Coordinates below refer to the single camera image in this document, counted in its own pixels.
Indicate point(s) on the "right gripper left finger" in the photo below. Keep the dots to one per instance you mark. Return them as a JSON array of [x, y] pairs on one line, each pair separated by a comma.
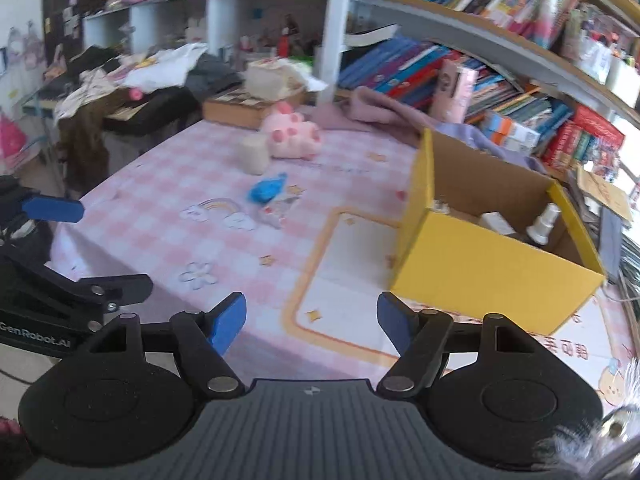
[[201, 340]]

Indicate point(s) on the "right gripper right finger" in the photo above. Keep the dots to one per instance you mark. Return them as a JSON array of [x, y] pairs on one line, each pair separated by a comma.
[[419, 338]]

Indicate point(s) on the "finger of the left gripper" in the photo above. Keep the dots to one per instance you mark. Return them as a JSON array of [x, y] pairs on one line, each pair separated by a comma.
[[45, 208]]

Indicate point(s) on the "white charger plug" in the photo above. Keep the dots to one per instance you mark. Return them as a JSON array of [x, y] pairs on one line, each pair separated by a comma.
[[495, 222]]

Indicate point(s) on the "small spray bottle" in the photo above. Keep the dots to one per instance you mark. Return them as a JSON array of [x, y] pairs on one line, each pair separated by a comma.
[[538, 232]]

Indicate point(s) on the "blue wrapper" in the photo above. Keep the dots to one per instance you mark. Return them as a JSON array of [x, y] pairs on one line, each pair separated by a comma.
[[266, 190]]

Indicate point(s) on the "beige foam block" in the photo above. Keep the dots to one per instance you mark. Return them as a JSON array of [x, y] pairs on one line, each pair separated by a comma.
[[254, 154]]

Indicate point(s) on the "pink plush paw toy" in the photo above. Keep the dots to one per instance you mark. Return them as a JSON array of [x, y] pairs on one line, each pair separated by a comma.
[[289, 134]]

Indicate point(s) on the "yellow cardboard box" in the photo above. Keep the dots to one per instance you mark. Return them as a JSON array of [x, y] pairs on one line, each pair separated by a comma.
[[448, 261]]

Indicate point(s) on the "pile of clothes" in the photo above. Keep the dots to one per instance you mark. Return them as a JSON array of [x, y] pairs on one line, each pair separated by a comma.
[[169, 85]]

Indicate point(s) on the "pink checkered tablecloth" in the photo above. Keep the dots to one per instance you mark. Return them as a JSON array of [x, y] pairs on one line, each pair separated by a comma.
[[180, 213]]

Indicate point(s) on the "stack of books papers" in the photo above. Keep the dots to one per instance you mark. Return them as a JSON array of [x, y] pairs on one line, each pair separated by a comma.
[[599, 205]]

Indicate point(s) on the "orange white medicine boxes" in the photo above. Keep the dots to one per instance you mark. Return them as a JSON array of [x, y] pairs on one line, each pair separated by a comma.
[[510, 135]]

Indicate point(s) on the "pink purple cloth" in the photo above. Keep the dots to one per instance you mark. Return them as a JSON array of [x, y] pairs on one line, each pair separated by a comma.
[[371, 111]]

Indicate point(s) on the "pink cylindrical device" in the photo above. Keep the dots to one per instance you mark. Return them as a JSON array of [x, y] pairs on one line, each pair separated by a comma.
[[453, 92]]

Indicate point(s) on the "tissue pack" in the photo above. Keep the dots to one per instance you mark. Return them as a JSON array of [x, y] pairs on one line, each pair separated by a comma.
[[277, 79]]

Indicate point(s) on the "white bookshelf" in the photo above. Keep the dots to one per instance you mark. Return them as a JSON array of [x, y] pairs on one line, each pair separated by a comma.
[[152, 23]]

